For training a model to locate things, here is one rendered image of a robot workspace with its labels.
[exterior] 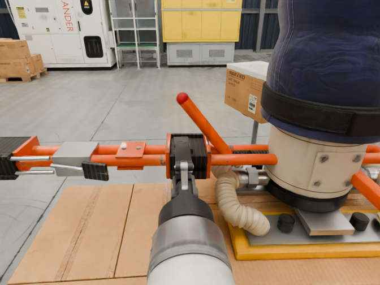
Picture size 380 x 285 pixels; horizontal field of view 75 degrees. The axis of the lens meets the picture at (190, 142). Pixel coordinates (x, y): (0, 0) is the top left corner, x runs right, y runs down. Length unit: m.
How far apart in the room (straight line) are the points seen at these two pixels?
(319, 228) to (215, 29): 7.39
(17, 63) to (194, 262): 6.98
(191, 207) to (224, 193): 0.16
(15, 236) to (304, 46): 2.21
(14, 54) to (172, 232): 6.92
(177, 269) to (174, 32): 7.49
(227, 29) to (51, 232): 7.11
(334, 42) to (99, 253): 1.10
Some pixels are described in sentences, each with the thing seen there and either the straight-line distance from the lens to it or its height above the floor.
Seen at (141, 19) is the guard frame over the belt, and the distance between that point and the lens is 7.63.
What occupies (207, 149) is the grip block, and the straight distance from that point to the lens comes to 0.45.
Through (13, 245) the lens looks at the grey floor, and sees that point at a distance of 2.26.
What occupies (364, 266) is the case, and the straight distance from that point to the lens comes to 0.56.
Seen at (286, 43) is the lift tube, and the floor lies 1.41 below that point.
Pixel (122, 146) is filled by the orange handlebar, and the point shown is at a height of 1.22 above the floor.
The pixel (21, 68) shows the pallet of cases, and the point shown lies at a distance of 7.11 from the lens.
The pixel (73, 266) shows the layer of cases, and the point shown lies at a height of 0.54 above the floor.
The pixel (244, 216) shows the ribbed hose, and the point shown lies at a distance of 0.45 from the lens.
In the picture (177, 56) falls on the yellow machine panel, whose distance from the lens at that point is 7.76.
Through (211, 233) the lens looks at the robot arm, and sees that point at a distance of 0.29.
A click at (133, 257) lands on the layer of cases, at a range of 1.16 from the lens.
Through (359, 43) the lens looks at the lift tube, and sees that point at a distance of 0.40.
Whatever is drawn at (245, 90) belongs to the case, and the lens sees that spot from 2.29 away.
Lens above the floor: 1.45
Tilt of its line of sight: 28 degrees down
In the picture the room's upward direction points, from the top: straight up
